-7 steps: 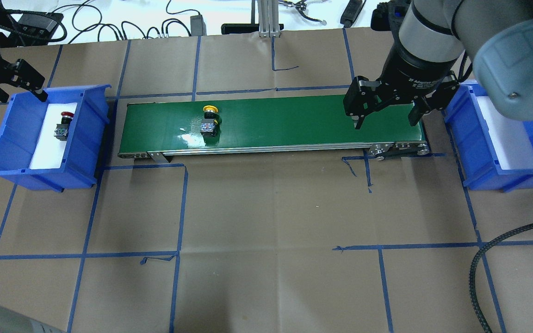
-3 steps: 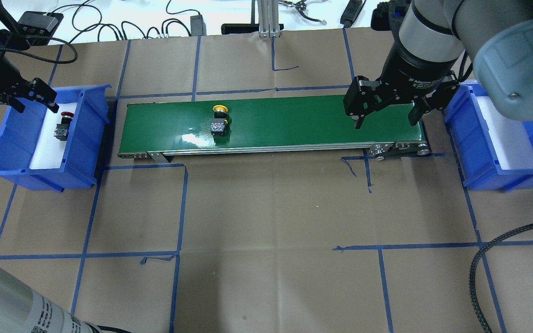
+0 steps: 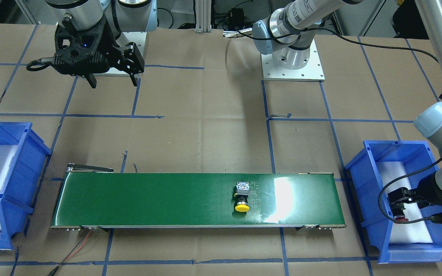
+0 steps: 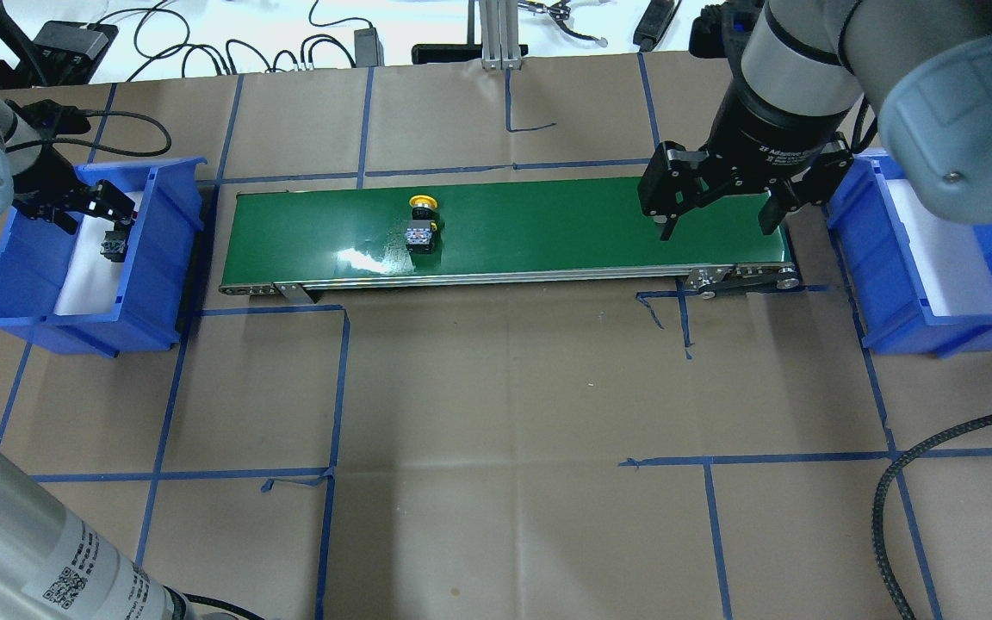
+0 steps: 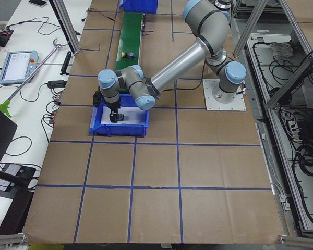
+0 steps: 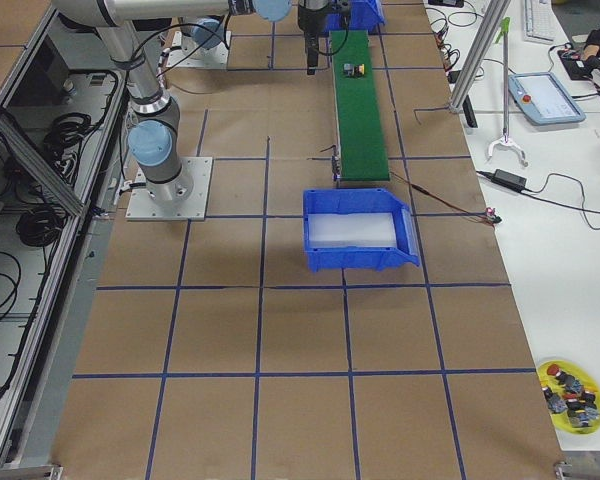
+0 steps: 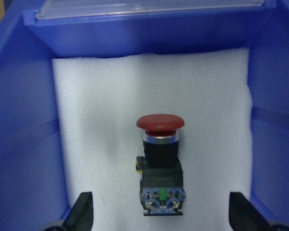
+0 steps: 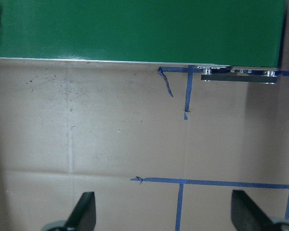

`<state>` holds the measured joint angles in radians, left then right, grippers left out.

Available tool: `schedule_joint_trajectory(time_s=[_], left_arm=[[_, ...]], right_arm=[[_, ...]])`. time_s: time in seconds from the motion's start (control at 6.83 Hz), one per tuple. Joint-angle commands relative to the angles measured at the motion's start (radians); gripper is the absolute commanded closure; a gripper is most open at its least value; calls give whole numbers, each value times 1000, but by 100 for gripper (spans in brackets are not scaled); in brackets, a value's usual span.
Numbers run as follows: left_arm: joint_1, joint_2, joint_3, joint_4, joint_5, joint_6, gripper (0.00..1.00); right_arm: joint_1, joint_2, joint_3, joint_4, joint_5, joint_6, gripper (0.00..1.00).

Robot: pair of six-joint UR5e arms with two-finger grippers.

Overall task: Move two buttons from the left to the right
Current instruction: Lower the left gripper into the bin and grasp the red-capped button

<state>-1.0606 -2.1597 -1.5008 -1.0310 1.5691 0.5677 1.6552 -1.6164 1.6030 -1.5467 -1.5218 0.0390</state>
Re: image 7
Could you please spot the blue left storage bin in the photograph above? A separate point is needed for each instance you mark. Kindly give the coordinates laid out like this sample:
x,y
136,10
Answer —
x,y
32,182

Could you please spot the red mushroom push button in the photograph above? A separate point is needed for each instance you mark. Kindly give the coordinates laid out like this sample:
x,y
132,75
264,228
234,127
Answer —
x,y
162,182

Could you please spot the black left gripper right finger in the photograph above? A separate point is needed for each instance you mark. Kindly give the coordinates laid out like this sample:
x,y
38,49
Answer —
x,y
243,216

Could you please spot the clear bin label holder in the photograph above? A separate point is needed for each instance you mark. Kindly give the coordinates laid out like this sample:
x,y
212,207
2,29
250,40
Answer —
x,y
55,9

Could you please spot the white foam pad left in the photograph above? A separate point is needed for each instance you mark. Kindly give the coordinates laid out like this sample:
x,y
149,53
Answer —
x,y
107,105

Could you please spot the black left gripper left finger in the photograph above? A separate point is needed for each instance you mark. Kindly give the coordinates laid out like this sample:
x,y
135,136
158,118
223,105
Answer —
x,y
80,217

